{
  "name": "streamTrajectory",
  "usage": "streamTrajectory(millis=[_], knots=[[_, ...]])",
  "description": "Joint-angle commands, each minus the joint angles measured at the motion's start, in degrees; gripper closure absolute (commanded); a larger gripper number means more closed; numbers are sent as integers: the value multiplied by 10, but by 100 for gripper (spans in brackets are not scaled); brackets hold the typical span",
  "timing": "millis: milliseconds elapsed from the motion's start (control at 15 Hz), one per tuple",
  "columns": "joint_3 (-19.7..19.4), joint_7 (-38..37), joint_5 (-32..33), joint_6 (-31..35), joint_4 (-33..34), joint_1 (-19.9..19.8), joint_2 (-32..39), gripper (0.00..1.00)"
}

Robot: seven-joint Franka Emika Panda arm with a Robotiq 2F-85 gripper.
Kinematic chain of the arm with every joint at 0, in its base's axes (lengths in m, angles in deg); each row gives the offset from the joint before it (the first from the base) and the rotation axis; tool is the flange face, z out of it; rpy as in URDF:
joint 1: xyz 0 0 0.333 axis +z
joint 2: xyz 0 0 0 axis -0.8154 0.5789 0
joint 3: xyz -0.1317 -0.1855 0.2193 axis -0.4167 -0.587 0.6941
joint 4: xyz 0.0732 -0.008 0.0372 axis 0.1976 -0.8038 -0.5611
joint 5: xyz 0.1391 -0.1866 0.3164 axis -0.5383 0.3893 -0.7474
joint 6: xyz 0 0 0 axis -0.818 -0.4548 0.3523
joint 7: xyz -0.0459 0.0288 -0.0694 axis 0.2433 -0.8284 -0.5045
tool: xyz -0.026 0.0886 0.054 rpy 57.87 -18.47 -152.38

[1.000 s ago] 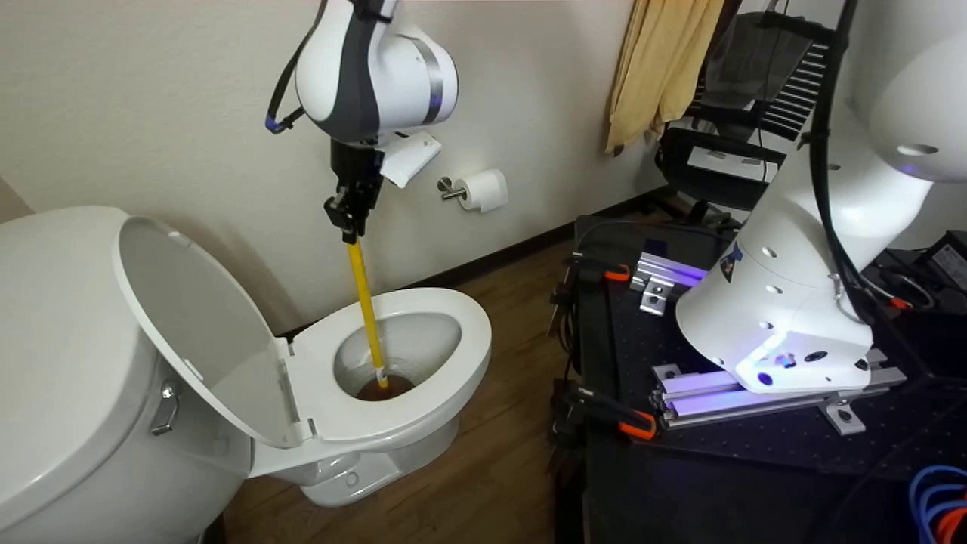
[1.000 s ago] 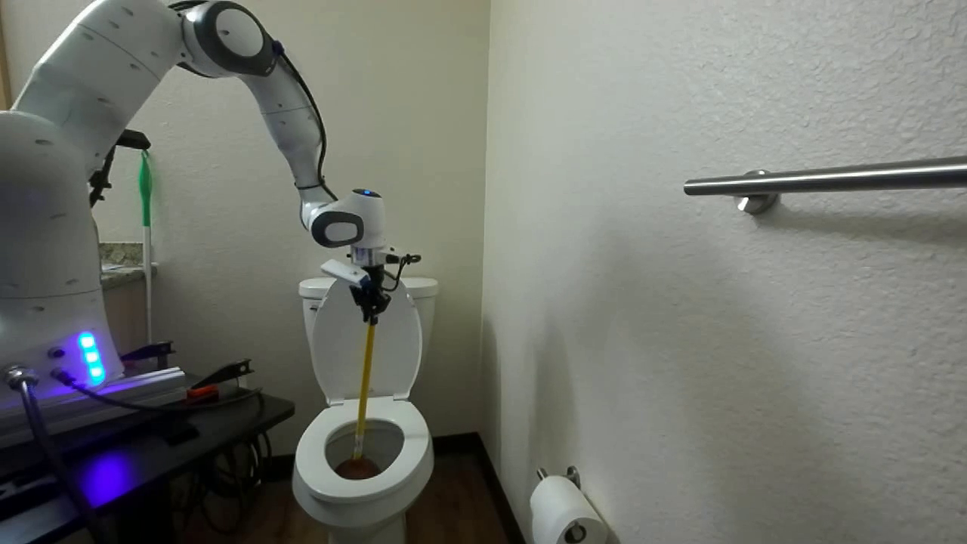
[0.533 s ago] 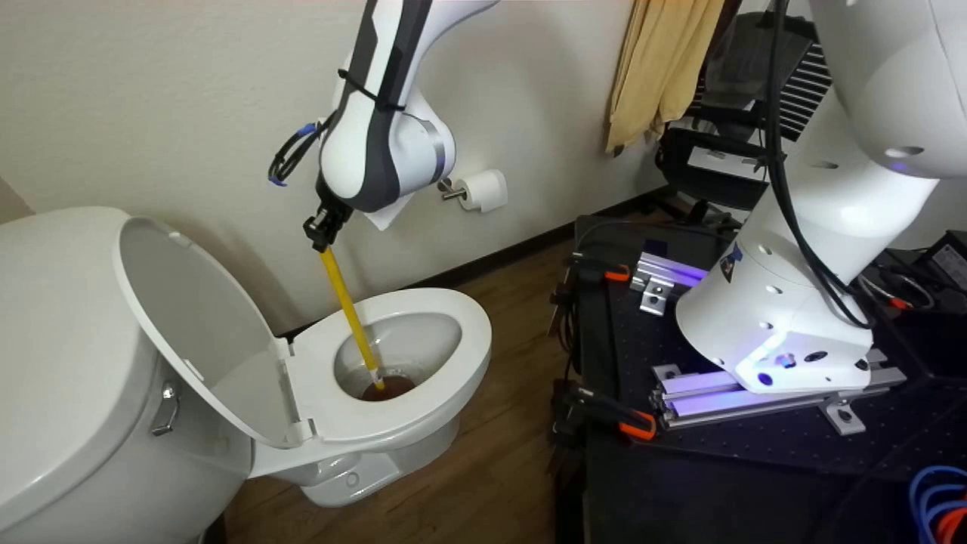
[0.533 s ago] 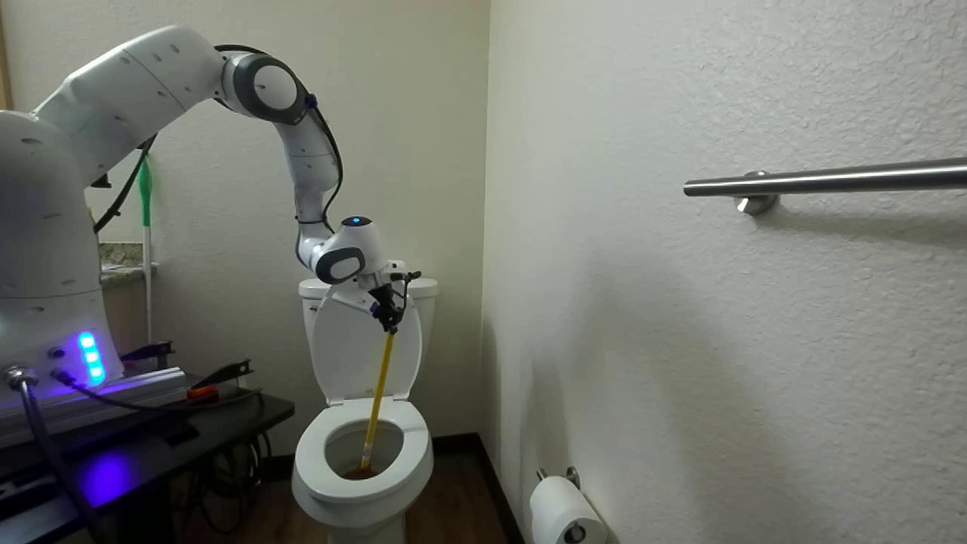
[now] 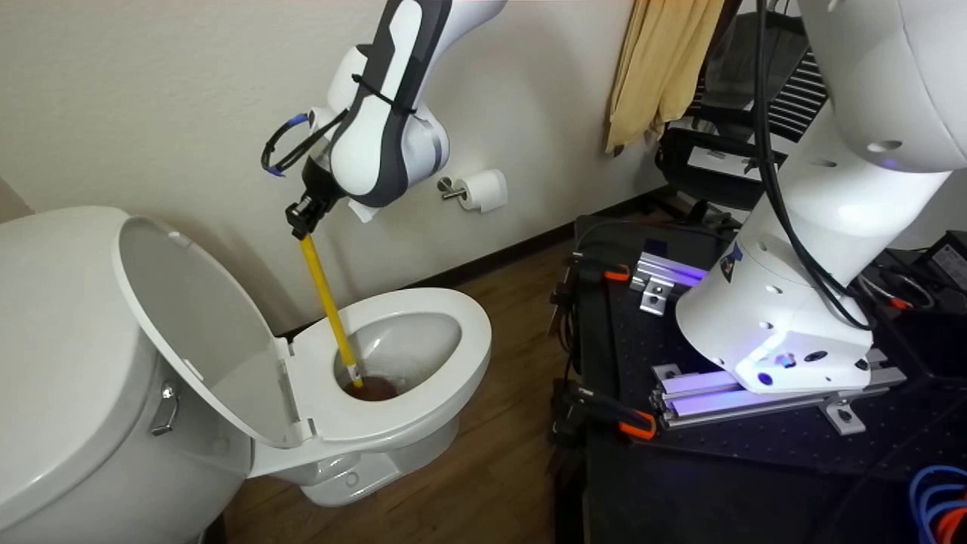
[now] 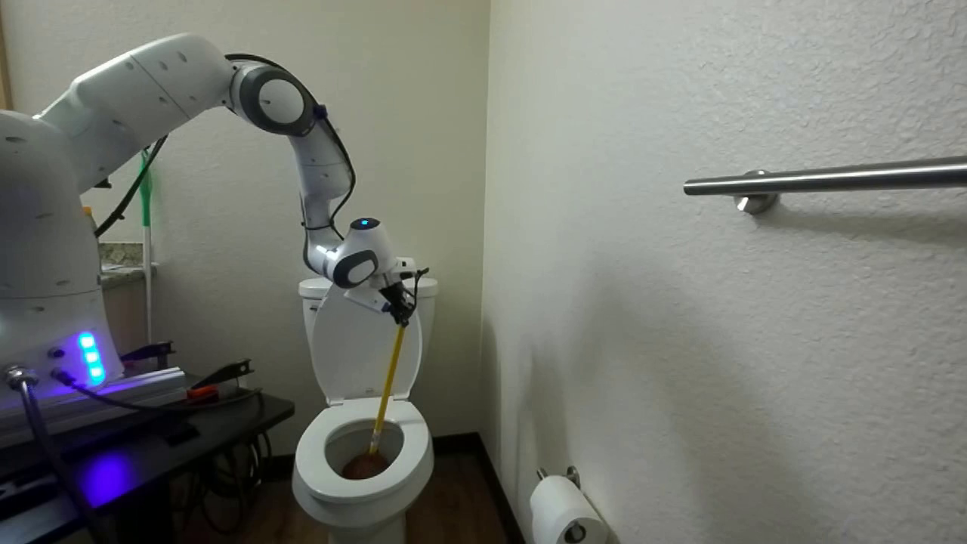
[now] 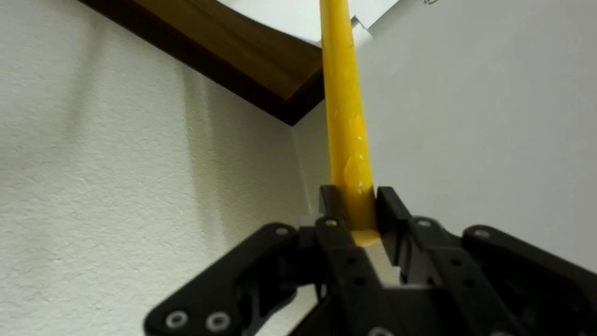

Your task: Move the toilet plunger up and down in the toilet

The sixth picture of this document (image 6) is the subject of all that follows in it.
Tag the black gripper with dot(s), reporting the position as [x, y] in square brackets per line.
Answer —
[398, 286]

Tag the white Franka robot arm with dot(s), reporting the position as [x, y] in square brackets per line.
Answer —
[131, 91]

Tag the white toilet lid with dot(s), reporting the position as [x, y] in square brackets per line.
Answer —
[348, 348]

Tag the white toilet seat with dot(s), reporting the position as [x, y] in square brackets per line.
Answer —
[411, 459]

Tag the white toilet with tank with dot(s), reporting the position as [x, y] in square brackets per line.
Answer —
[359, 514]

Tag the chrome toilet paper holder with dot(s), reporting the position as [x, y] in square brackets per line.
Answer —
[569, 474]

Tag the white toilet paper roll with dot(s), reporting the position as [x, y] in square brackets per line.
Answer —
[561, 508]

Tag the orange black clamp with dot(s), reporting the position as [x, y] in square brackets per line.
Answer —
[217, 381]

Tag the speckled granite countertop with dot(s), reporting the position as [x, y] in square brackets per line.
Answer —
[122, 262]

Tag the black robot table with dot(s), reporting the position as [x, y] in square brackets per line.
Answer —
[151, 456]

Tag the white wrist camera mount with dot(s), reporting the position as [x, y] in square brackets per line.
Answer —
[407, 267]

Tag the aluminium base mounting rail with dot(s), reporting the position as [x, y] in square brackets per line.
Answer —
[122, 388]

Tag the metal wall grab bar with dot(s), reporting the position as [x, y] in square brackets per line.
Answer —
[856, 180]

